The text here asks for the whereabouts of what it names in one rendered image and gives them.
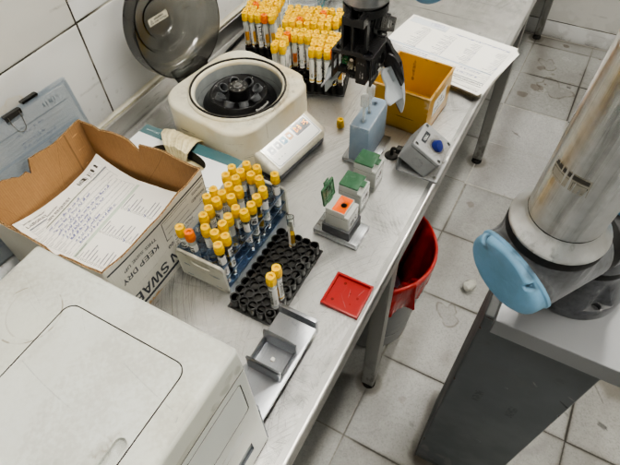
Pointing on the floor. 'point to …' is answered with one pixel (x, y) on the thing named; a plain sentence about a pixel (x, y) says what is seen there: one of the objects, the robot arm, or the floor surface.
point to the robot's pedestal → (496, 398)
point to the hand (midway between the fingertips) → (364, 100)
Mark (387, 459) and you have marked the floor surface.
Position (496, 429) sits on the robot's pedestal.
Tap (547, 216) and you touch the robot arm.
